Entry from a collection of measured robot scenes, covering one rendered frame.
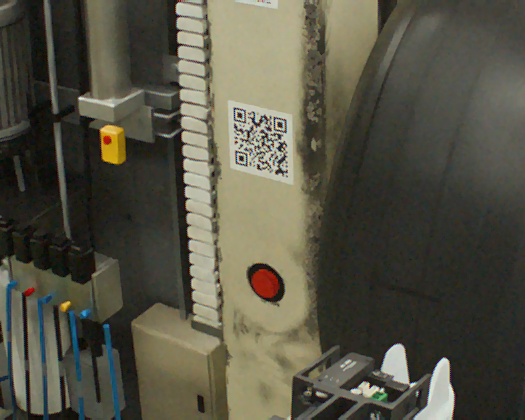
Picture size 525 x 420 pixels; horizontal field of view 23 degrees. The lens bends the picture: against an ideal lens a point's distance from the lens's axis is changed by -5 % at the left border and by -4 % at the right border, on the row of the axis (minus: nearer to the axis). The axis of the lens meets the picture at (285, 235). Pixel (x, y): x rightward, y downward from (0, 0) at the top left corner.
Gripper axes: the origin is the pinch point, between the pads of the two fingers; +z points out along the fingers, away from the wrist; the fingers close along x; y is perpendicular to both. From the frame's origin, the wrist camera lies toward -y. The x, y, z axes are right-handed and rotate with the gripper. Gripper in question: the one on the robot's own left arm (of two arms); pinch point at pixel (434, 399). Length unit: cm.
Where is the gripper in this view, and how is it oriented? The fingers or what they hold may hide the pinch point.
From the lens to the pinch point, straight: 93.6
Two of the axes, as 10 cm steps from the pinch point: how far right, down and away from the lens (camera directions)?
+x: -8.4, -2.4, 4.9
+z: 5.5, -3.1, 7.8
